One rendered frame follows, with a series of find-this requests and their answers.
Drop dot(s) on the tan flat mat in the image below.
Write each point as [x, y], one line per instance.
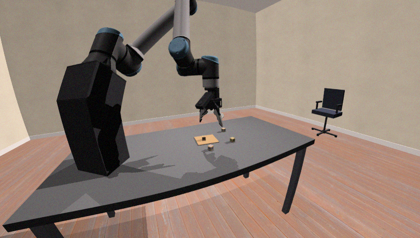
[209, 140]

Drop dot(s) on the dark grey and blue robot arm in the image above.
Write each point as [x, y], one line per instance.
[108, 47]

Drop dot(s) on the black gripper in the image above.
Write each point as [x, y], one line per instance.
[215, 103]

